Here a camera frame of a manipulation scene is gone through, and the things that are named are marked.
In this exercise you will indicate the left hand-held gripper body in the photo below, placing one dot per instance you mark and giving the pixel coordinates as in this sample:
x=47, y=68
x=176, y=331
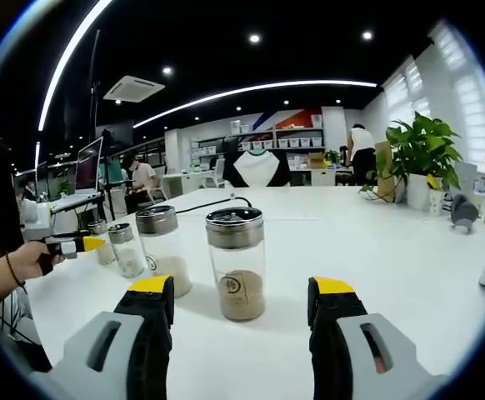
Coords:
x=37, y=216

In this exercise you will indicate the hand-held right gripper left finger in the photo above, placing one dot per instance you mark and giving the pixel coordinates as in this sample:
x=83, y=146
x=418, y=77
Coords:
x=148, y=316

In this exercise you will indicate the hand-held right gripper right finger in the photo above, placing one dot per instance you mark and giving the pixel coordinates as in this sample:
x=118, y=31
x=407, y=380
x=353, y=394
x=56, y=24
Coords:
x=332, y=308

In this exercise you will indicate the small seasoning bottle beige powder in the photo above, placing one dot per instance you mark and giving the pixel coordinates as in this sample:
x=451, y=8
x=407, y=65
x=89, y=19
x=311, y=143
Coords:
x=106, y=256

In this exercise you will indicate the small seasoning bottle white granules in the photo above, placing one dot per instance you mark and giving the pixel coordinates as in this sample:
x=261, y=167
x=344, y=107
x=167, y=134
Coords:
x=130, y=264

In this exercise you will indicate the tall seasoning bottle white powder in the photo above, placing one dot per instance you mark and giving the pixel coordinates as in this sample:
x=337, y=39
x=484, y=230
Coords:
x=176, y=275

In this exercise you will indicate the tall seasoning bottle brown powder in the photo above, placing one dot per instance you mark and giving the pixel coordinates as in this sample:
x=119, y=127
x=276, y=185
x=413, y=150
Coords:
x=242, y=300

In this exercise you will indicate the person's left hand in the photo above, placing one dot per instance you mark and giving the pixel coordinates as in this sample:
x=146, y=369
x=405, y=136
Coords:
x=26, y=260

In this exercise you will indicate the black laptop stand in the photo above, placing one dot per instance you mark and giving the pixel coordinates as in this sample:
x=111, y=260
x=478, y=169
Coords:
x=84, y=207

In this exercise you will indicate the leafy office plant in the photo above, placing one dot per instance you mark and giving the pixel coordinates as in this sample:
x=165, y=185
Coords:
x=64, y=187

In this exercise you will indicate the white laptop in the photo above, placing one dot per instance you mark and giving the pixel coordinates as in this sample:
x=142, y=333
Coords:
x=88, y=164

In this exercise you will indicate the teal panel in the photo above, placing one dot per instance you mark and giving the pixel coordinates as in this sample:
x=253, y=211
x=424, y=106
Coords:
x=110, y=171

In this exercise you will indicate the striped cloth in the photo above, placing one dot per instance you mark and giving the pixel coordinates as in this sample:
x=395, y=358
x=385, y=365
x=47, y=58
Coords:
x=17, y=321

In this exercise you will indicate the long ceiling light strip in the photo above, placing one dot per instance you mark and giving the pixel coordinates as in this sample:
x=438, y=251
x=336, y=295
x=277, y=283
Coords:
x=330, y=83
x=41, y=118

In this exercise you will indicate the white office desk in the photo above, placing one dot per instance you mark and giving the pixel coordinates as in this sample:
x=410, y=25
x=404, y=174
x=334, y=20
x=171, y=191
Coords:
x=184, y=185

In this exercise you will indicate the black display screen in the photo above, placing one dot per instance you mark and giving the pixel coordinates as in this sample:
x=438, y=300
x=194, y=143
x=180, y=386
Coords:
x=119, y=131

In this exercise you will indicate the tall black pole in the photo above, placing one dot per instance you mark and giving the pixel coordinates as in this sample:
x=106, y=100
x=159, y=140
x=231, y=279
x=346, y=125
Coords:
x=94, y=104

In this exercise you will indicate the white office chair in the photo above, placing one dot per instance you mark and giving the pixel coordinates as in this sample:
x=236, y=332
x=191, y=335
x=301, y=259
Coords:
x=216, y=173

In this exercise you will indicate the tall brown cardboard box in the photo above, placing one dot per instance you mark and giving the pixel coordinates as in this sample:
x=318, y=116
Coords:
x=384, y=171

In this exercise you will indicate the small white patterned pot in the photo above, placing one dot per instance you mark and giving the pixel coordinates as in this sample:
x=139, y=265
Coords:
x=436, y=204

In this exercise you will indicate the small brown carton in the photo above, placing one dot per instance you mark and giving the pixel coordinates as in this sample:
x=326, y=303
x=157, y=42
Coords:
x=316, y=161

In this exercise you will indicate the small green plant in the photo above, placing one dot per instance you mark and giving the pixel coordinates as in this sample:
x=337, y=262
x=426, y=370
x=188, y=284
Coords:
x=331, y=156

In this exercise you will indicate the ceiling air conditioner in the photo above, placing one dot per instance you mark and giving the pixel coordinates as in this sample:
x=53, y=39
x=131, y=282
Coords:
x=134, y=88

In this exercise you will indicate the grey figurine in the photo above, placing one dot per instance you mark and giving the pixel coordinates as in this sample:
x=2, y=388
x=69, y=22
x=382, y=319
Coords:
x=465, y=212

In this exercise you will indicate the row of white storage bins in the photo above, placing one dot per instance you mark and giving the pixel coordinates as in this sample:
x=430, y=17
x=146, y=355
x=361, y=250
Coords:
x=296, y=143

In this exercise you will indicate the grey storage shelf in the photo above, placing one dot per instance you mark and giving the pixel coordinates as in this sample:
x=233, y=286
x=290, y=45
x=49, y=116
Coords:
x=296, y=130

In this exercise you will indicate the potted green plant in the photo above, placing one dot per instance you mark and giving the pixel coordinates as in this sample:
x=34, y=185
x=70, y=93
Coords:
x=426, y=146

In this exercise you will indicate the white window blind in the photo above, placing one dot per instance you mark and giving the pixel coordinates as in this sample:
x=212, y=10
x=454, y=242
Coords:
x=471, y=91
x=407, y=91

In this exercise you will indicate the round ceiling spotlights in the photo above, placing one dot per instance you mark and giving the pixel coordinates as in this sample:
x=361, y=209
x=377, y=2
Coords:
x=254, y=38

